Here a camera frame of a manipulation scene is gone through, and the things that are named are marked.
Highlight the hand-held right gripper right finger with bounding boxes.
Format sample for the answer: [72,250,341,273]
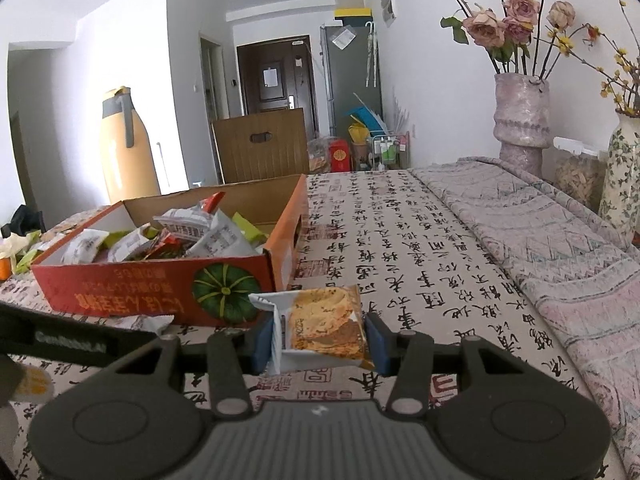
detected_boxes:
[364,311,533,417]

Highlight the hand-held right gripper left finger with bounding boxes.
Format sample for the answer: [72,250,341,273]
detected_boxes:
[102,316,276,420]

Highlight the cookie picture snack packet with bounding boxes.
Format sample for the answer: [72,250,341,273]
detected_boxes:
[248,285,376,375]

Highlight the white snack packet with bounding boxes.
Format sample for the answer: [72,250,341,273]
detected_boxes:
[107,314,176,336]

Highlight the red cardboard box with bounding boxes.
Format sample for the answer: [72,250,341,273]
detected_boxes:
[31,174,308,328]

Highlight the pile of snack packets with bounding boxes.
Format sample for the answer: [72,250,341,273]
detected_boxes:
[60,192,273,263]

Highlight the light green small packet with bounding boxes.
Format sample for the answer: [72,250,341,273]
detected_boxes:
[12,230,43,273]

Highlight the pale fruit peel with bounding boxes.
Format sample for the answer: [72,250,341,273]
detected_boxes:
[0,235,26,261]

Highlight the black bag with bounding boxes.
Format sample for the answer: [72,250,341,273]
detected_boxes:
[7,204,47,237]

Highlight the grey patterned cloth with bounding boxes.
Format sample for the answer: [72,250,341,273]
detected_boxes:
[410,155,640,453]

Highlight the yellow thermos jug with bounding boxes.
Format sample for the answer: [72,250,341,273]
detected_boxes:
[100,87,162,201]

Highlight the red gift box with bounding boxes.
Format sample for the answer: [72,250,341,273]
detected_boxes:
[327,139,353,173]

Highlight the blue plastic item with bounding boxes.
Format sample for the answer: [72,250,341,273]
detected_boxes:
[350,92,386,133]

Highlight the dried lavender bundle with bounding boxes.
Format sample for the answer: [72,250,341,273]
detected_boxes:
[392,87,416,136]

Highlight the clear plastic food jar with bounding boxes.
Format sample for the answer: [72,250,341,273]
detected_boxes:
[552,136,608,211]

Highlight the grey refrigerator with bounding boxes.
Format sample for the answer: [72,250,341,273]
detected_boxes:
[320,22,383,138]

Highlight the dark brown door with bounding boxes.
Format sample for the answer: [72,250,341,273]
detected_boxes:
[236,36,321,136]

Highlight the pink textured vase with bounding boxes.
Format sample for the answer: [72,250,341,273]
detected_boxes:
[492,72,552,178]

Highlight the white umbrella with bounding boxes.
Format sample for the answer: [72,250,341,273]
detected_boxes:
[364,21,379,87]

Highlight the floral ceramic vase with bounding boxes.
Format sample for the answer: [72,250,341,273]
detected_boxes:
[597,112,640,248]

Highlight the yellow box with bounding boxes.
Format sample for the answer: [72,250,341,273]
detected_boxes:
[334,7,373,26]

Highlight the dried pink roses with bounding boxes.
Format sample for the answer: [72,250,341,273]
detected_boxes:
[412,0,601,81]

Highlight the yellow blossom branches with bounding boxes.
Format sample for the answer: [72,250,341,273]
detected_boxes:
[545,0,640,118]

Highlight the wire storage rack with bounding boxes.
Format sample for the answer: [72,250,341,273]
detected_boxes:
[367,132,411,170]

